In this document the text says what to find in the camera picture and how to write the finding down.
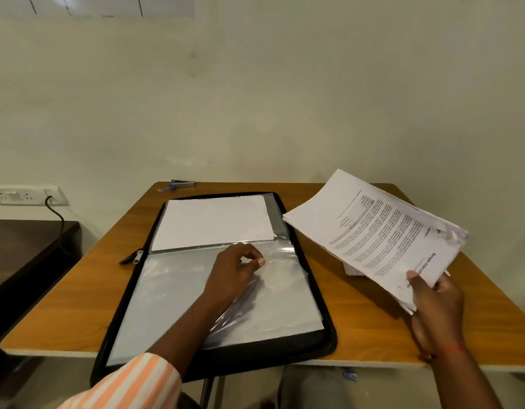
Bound clear plastic sleeve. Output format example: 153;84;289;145
106;242;325;368

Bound dark brown wooden table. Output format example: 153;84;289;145
0;220;82;352

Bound white wall socket panel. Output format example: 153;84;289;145
0;185;70;207

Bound blue silver stapler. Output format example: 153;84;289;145
158;180;197;192

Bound blank white paper sheet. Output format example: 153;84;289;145
151;194;277;252

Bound stack of printed papers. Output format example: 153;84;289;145
282;168;470;316

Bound person's right forearm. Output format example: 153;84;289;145
428;343;504;409

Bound person's right hand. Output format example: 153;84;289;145
405;270;466;359

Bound person's left forearm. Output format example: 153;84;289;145
58;293;234;409

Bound metal table leg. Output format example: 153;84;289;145
199;376;226;409

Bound black zipper pull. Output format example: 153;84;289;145
119;249;145;266

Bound black power cable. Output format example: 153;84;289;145
44;195;66;235

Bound person's grey trousers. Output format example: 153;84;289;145
276;365;434;409

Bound black zip folder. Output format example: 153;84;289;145
89;191;338;387

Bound person's left hand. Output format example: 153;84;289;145
201;242;267;312

